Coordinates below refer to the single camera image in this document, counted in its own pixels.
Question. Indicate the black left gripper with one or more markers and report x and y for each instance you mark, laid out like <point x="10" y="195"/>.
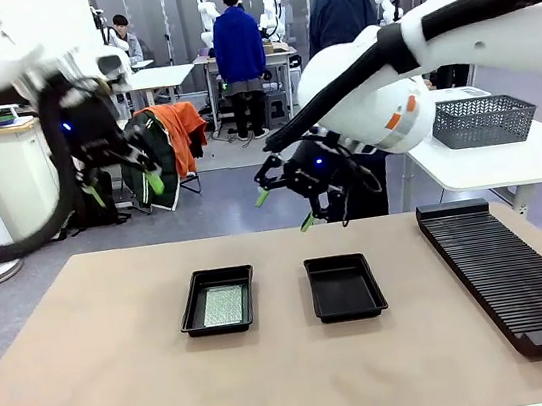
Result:
<point x="91" y="127"/>

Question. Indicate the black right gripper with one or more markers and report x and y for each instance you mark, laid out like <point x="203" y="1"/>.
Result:
<point x="319" y="168"/>

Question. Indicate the green perforated circuit board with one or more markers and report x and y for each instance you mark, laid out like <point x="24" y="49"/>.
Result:
<point x="222" y="306"/>

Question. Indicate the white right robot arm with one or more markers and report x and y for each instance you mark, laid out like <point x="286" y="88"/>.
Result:
<point x="481" y="42"/>

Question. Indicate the black ESD tray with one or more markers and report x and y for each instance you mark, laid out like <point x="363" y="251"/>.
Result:
<point x="343" y="286"/>
<point x="221" y="276"/>

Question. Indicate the black backpack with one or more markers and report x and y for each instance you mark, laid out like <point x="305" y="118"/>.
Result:
<point x="115" y="202"/>

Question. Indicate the dark green jacket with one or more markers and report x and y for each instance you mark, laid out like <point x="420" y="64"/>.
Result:
<point x="162" y="147"/>

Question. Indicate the black folding chair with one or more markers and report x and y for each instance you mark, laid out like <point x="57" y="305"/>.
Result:
<point x="191" y="184"/>

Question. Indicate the orange jacket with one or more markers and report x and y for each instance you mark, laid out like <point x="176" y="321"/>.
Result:
<point x="179" y="125"/>

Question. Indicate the grey step stool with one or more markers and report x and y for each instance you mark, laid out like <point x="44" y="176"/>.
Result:
<point x="277" y="111"/>

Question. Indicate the white cabinet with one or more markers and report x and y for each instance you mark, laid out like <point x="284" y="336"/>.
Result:
<point x="14" y="173"/>

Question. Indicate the white office table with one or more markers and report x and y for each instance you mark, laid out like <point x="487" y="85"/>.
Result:
<point x="157" y="77"/>

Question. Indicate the brown topped workbench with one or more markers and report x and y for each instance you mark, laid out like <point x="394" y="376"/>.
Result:
<point x="277" y="53"/>

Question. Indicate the seated person in grey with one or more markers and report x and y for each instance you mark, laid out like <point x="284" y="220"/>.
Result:
<point x="123" y="32"/>

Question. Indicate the person in blue hoodie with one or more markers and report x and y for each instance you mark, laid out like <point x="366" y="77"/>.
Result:
<point x="238" y="41"/>

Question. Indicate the person in navy jacket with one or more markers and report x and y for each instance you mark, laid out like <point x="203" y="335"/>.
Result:
<point x="339" y="6"/>

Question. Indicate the grey mesh basket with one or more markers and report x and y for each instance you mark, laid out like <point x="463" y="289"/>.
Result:
<point x="482" y="123"/>

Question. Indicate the white side table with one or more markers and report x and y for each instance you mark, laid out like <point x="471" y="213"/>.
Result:
<point x="498" y="166"/>

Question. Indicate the black slotted board rack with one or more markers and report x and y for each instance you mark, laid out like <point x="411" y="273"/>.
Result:
<point x="513" y="275"/>

